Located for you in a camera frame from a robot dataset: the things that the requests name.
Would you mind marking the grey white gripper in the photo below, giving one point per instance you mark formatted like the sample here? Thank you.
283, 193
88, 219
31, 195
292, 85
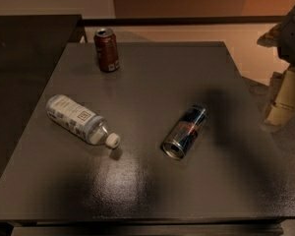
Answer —
293, 38

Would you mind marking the blue silver redbull can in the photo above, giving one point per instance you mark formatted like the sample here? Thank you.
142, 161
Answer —
185, 132

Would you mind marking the red soda can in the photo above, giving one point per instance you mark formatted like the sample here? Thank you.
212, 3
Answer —
106, 50

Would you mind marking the clear plastic water bottle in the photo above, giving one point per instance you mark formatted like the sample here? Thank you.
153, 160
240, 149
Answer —
80, 121

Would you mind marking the dark side table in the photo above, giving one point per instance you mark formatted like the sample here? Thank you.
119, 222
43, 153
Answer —
30, 48

